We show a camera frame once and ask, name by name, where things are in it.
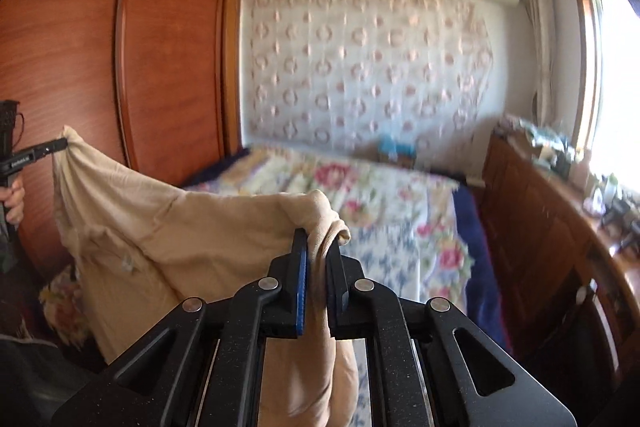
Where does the wooden wardrobe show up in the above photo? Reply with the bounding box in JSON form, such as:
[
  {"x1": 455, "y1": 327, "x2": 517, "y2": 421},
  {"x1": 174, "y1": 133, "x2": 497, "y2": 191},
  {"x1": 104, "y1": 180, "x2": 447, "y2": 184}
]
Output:
[{"x1": 0, "y1": 0, "x2": 244, "y2": 268}]

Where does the dark chair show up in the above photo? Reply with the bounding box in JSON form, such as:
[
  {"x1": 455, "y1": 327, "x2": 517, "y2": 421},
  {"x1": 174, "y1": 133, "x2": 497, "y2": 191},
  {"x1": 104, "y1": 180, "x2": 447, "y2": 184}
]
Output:
[{"x1": 515, "y1": 279, "x2": 640, "y2": 408}]

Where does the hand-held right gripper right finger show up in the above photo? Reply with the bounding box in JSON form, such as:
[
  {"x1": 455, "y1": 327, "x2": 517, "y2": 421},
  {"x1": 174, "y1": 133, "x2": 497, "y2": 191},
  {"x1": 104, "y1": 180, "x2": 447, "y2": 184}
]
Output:
[{"x1": 325, "y1": 239, "x2": 578, "y2": 427}]

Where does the wooden cabinet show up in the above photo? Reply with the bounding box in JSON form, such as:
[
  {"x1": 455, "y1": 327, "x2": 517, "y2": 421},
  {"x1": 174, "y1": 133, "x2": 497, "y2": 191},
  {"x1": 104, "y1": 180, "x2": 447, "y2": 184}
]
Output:
[{"x1": 480, "y1": 132, "x2": 640, "y2": 358}]

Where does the blue floral bed sheet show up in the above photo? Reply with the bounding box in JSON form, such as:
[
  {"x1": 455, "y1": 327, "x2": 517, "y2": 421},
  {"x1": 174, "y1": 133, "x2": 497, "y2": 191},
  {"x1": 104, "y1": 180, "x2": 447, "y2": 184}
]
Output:
[{"x1": 340, "y1": 187, "x2": 481, "y2": 427}]

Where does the wooden-framed window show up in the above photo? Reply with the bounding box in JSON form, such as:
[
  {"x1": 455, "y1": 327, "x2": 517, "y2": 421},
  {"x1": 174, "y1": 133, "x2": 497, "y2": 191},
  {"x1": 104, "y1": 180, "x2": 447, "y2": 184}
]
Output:
[{"x1": 575, "y1": 0, "x2": 640, "y2": 188}]

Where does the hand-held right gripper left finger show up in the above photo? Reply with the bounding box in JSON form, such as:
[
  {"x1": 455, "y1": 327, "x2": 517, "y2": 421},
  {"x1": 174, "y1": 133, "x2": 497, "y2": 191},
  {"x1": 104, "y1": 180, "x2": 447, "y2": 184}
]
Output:
[{"x1": 52, "y1": 227, "x2": 311, "y2": 427}]

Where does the circle-patterned wall cloth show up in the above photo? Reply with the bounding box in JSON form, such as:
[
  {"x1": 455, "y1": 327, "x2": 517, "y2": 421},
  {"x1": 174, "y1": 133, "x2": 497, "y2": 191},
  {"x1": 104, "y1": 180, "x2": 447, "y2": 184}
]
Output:
[{"x1": 242, "y1": 0, "x2": 493, "y2": 158}]

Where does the box with blue contents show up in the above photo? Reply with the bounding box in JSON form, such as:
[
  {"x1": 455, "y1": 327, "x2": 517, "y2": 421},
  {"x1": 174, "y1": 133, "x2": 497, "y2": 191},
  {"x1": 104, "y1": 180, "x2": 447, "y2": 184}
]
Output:
[{"x1": 377, "y1": 134, "x2": 418, "y2": 165}]

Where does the beige printed t-shirt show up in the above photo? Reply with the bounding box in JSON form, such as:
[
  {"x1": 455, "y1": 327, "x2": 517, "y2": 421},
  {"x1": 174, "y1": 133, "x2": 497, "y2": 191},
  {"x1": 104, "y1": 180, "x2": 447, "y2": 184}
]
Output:
[{"x1": 51, "y1": 125, "x2": 358, "y2": 427}]

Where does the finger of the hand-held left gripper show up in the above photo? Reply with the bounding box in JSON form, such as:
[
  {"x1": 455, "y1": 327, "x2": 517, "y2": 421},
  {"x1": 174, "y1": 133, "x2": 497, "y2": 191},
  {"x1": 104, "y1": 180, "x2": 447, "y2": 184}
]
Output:
[{"x1": 19, "y1": 137, "x2": 69, "y2": 164}]

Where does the person's left hand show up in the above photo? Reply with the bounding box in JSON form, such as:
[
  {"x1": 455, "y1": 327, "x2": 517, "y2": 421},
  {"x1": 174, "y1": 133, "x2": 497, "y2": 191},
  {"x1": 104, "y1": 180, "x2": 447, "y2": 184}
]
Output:
[{"x1": 0, "y1": 184, "x2": 26, "y2": 228}]

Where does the white window curtain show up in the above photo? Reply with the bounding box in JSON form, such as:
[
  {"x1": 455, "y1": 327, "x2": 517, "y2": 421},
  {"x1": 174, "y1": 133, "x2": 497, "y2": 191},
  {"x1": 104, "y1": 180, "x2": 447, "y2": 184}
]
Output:
[{"x1": 522, "y1": 0, "x2": 558, "y2": 122}]

